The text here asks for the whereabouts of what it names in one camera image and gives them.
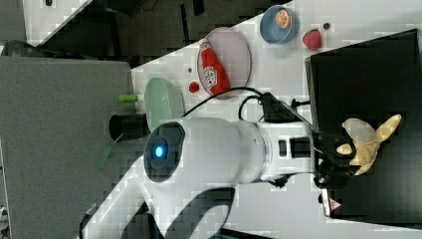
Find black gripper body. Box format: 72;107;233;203
313;131;356;186

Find peeled plush banana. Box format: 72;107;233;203
336;115;402;176

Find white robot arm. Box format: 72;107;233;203
77;118;321;239

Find black toaster oven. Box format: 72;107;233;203
306;29;422;229

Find large red strawberry toy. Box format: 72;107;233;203
303;29;321;51

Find red plush ketchup bottle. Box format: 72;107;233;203
199;39;230;95

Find blue bowl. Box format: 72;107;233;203
260;5;300;44

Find orange slice toy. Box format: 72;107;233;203
276;9;292;29

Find grey oval plate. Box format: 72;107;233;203
206;27;252;88

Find small red strawberry toy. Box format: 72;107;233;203
188;82;199;94

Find mint green colander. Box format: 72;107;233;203
144;78;185;131

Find black pot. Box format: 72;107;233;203
108;115;150;140

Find green slotted spatula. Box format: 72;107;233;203
95;134;122;169

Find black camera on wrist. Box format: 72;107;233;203
261;93;314;128

